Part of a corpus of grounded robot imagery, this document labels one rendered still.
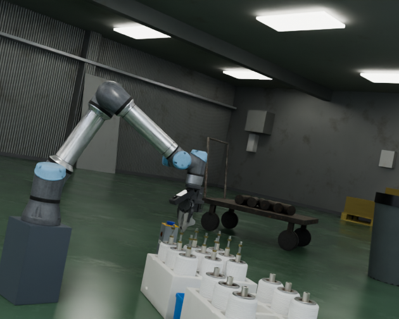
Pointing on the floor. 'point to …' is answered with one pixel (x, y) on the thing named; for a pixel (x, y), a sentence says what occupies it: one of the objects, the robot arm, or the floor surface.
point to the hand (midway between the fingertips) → (181, 228)
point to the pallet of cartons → (366, 207)
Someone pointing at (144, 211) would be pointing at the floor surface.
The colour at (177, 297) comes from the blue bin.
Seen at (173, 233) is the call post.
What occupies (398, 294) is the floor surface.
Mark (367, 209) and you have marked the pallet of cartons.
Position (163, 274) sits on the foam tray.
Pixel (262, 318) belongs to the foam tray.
